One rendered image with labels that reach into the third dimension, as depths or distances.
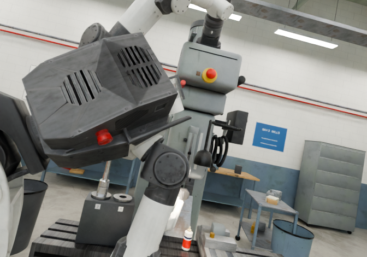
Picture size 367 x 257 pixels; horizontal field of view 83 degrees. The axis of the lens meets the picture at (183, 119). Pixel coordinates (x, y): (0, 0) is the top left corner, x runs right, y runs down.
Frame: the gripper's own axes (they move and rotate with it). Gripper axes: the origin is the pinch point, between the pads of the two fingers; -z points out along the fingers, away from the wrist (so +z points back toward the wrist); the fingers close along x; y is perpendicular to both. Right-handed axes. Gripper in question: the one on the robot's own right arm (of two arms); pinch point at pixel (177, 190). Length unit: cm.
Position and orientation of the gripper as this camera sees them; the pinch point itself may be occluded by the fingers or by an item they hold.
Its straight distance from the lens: 109.2
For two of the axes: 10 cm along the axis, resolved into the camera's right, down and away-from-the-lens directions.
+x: -9.7, -1.9, 1.7
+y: -2.1, 9.7, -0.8
